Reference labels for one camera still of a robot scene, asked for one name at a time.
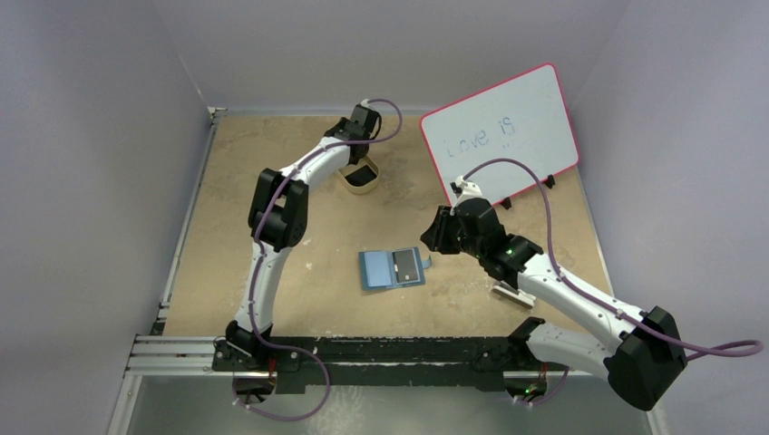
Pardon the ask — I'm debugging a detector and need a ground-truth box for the pink framed whiteboard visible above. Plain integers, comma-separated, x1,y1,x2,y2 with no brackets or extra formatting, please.
420,63,579,205

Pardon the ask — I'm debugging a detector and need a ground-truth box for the white black eraser block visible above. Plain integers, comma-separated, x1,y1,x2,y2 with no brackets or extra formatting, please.
491,282,536,309

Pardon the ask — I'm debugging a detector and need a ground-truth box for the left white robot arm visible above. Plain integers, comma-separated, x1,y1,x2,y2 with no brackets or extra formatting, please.
220,100,382,371

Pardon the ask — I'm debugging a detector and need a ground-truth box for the blue card holder wallet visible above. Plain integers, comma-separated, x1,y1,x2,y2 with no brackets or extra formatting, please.
358,246,433,291

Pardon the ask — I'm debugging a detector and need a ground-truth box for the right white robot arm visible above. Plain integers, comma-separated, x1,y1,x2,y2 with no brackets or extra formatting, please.
420,198,687,411

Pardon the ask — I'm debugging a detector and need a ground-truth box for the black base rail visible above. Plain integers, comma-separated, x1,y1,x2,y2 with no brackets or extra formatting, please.
212,336,564,394

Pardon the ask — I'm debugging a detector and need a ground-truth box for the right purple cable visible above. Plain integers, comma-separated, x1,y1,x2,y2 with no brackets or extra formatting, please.
462,158,765,362

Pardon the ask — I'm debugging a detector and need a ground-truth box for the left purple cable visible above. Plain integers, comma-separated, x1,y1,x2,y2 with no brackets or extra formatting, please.
230,97,404,422

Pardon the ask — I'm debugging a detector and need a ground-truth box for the tan oval tray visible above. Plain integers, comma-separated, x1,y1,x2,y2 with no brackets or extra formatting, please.
336,156,380,195

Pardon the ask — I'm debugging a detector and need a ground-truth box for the purple cable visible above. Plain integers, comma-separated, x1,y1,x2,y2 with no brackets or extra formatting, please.
230,97,404,422
462,158,765,362

